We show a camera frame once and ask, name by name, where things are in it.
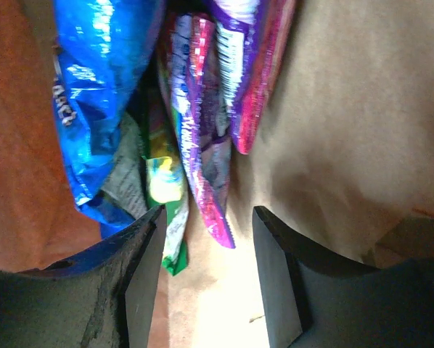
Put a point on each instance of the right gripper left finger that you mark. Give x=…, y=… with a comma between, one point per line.
x=103, y=296

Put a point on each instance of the purple snack packet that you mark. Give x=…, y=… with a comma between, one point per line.
x=202, y=124
x=251, y=38

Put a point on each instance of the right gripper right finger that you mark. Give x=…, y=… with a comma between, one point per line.
x=314, y=297

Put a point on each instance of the red brown paper bag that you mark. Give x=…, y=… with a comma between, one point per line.
x=344, y=154

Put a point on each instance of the blue snack bag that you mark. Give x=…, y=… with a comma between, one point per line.
x=102, y=49

